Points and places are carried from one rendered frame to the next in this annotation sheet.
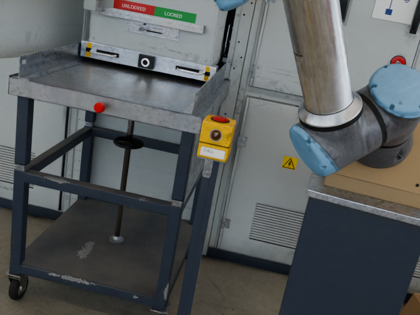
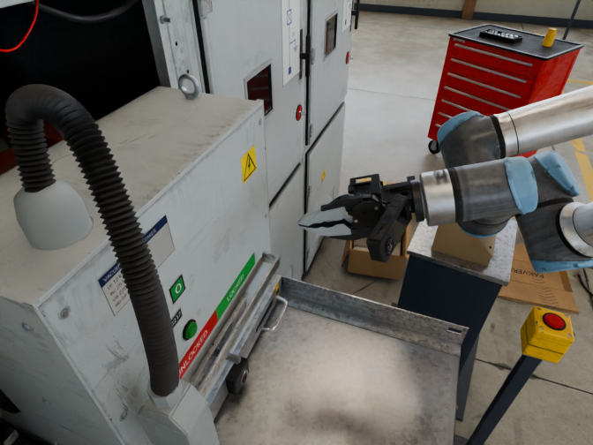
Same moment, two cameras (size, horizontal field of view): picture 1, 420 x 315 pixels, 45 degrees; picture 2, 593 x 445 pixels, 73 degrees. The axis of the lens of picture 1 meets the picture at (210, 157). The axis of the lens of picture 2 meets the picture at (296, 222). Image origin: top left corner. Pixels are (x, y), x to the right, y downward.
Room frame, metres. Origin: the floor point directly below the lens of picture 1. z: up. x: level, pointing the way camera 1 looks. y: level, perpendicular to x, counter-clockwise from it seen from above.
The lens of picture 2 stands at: (1.71, 0.71, 1.67)
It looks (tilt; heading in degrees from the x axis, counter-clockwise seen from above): 39 degrees down; 285
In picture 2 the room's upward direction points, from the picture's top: straight up
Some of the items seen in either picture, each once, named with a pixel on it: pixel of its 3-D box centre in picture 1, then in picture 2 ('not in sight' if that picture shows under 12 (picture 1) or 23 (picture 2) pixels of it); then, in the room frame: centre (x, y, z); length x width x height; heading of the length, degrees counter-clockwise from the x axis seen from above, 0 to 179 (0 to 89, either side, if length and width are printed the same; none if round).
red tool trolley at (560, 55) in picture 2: not in sight; (494, 99); (1.02, -2.43, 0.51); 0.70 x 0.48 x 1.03; 141
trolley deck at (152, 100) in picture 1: (135, 85); (285, 410); (1.83, 0.31, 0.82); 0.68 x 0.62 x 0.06; 174
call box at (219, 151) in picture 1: (216, 137); (545, 334); (1.27, -0.01, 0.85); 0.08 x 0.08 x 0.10; 84
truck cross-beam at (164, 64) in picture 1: (149, 60); (222, 370); (1.97, 0.30, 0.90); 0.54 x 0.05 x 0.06; 84
